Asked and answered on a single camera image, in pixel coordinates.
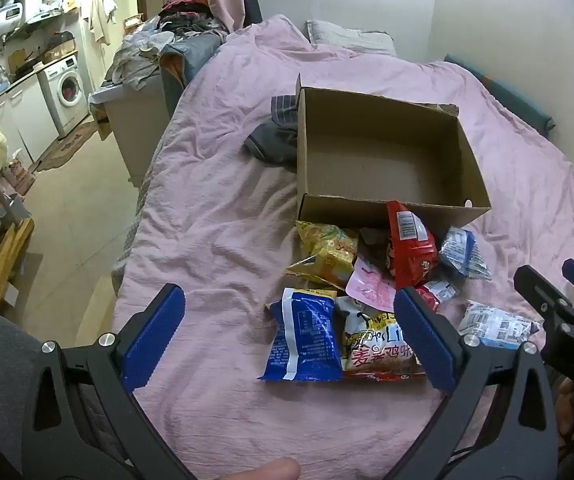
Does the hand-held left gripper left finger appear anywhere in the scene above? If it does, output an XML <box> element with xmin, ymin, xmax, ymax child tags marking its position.
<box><xmin>19</xmin><ymin>283</ymin><xmax>198</xmax><ymax>480</ymax></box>

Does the pink snack packet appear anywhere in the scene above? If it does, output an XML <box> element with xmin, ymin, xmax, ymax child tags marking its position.
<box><xmin>345</xmin><ymin>256</ymin><xmax>398</xmax><ymax>311</ymax></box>

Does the yellow snack packet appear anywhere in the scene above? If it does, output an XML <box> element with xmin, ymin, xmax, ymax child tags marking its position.
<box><xmin>284</xmin><ymin>220</ymin><xmax>361</xmax><ymax>291</ymax></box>

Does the white washing machine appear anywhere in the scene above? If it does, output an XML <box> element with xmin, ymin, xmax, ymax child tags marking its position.
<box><xmin>37</xmin><ymin>55</ymin><xmax>91</xmax><ymax>139</ymax></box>

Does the person's right hand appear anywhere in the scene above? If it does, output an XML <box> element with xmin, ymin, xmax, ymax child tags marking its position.
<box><xmin>553</xmin><ymin>376</ymin><xmax>574</xmax><ymax>457</ymax></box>

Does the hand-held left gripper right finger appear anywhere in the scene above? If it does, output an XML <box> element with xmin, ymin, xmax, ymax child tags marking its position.
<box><xmin>393</xmin><ymin>287</ymin><xmax>561</xmax><ymax>480</ymax></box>

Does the wooden chair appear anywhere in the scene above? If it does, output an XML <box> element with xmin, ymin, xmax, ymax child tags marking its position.
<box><xmin>0</xmin><ymin>175</ymin><xmax>36</xmax><ymax>312</ymax></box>

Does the white yellow noodle packet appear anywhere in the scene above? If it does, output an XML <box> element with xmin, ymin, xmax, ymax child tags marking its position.
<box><xmin>334</xmin><ymin>296</ymin><xmax>427</xmax><ymax>379</ymax></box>

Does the white cabinet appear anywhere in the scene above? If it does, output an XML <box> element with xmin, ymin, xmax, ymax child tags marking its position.
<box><xmin>0</xmin><ymin>77</ymin><xmax>61</xmax><ymax>163</ymax></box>

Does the brown cardboard box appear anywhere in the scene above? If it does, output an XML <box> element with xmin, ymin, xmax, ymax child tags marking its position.
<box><xmin>294</xmin><ymin>74</ymin><xmax>492</xmax><ymax>233</ymax></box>

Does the teal bolster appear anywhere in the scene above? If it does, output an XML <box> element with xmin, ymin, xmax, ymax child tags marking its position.
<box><xmin>444</xmin><ymin>54</ymin><xmax>555</xmax><ymax>137</ymax></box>

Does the grey white pillow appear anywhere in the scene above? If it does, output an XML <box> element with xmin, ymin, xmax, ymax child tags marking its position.
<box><xmin>306</xmin><ymin>20</ymin><xmax>397</xmax><ymax>57</ymax></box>

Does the hanging white towel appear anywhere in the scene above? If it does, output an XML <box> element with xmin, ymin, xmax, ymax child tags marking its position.
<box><xmin>89</xmin><ymin>0</ymin><xmax>118</xmax><ymax>44</ymax></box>

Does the dark blue snack packet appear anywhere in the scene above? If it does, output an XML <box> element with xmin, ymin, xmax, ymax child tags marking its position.
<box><xmin>258</xmin><ymin>287</ymin><xmax>344</xmax><ymax>382</ymax></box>

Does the white blue striped snack packet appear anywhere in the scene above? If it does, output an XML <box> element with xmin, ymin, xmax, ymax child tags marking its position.
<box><xmin>438</xmin><ymin>227</ymin><xmax>492</xmax><ymax>281</ymax></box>

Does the patterned rug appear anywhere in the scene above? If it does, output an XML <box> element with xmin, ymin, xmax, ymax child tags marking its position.
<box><xmin>34</xmin><ymin>115</ymin><xmax>96</xmax><ymax>174</ymax></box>

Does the red white snack packet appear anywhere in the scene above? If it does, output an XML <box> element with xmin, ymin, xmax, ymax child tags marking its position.
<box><xmin>414</xmin><ymin>280</ymin><xmax>461</xmax><ymax>313</ymax></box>

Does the white storage bin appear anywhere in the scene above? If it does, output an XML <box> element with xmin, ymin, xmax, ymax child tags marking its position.
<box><xmin>89</xmin><ymin>75</ymin><xmax>171</xmax><ymax>187</ymax></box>

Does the grey cloth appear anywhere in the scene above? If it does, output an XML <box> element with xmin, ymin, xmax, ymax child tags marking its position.
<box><xmin>243</xmin><ymin>95</ymin><xmax>301</xmax><ymax>165</ymax></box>

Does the pile of clothes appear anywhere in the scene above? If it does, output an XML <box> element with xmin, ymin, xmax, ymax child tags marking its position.
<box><xmin>104</xmin><ymin>0</ymin><xmax>229</xmax><ymax>92</ymax></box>

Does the person's left hand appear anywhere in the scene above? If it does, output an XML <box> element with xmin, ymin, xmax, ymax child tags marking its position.
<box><xmin>215</xmin><ymin>457</ymin><xmax>301</xmax><ymax>480</ymax></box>

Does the silver light blue snack packet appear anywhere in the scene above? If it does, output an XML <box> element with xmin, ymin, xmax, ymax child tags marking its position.
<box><xmin>457</xmin><ymin>300</ymin><xmax>540</xmax><ymax>350</ymax></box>

